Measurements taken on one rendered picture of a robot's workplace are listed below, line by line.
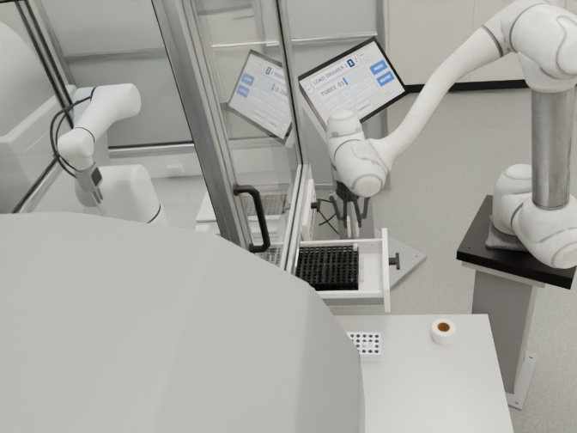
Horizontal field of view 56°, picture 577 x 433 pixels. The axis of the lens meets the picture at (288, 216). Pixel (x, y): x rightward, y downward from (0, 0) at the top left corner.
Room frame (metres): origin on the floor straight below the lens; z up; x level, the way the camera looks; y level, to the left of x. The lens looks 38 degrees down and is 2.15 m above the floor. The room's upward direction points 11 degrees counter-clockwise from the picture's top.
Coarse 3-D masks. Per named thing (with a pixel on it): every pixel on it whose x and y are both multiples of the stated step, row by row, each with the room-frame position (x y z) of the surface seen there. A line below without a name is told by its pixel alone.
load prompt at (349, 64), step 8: (352, 56) 2.30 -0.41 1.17; (336, 64) 2.24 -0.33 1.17; (344, 64) 2.25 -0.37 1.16; (352, 64) 2.26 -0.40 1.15; (320, 72) 2.18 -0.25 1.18; (328, 72) 2.20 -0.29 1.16; (336, 72) 2.21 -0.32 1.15; (344, 72) 2.22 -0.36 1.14; (312, 80) 2.14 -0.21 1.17; (320, 80) 2.15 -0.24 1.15; (328, 80) 2.17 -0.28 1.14
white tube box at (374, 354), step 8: (352, 336) 1.08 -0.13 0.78; (360, 336) 1.07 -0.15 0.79; (368, 336) 1.06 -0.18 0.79; (376, 336) 1.06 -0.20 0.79; (360, 344) 1.04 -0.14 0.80; (376, 344) 1.03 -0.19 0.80; (360, 352) 1.01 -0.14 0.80; (368, 352) 1.01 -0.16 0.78; (376, 352) 1.01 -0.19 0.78; (368, 360) 0.99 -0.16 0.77; (376, 360) 0.99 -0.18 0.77
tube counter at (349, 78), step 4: (360, 68) 2.26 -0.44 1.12; (364, 68) 2.27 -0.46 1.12; (352, 72) 2.23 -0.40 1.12; (356, 72) 2.24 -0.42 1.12; (360, 72) 2.25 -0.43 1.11; (364, 72) 2.26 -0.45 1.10; (344, 76) 2.21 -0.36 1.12; (348, 76) 2.21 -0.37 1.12; (352, 76) 2.22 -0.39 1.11; (356, 76) 2.23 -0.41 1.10; (360, 76) 2.23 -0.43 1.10; (340, 80) 2.19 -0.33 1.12; (344, 80) 2.19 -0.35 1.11; (348, 80) 2.20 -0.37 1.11; (352, 80) 2.21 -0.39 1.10; (356, 80) 2.21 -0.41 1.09; (340, 84) 2.17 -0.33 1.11; (344, 84) 2.18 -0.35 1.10; (348, 84) 2.18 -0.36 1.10; (340, 88) 2.15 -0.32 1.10
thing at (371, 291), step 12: (348, 240) 1.41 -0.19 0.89; (360, 240) 1.39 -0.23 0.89; (372, 240) 1.38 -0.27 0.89; (312, 252) 1.43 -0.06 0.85; (360, 252) 1.39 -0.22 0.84; (372, 252) 1.38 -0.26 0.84; (372, 264) 1.33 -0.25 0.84; (372, 276) 1.27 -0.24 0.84; (360, 288) 1.23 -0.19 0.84; (372, 288) 1.22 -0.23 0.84; (324, 300) 1.18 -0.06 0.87; (336, 300) 1.17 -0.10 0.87; (348, 300) 1.16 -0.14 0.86; (360, 300) 1.15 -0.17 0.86; (372, 300) 1.14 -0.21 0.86
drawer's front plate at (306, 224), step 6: (312, 180) 1.75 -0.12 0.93; (312, 186) 1.71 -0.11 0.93; (312, 192) 1.69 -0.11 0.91; (306, 198) 1.64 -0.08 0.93; (312, 198) 1.67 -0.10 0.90; (306, 204) 1.61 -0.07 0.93; (306, 210) 1.57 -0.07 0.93; (312, 210) 1.63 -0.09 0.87; (306, 216) 1.53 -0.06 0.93; (312, 216) 1.61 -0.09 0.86; (306, 222) 1.50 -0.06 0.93; (306, 228) 1.49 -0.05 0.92; (312, 228) 1.58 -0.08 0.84; (306, 234) 1.49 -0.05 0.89; (312, 234) 1.56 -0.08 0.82; (306, 240) 1.49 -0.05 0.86
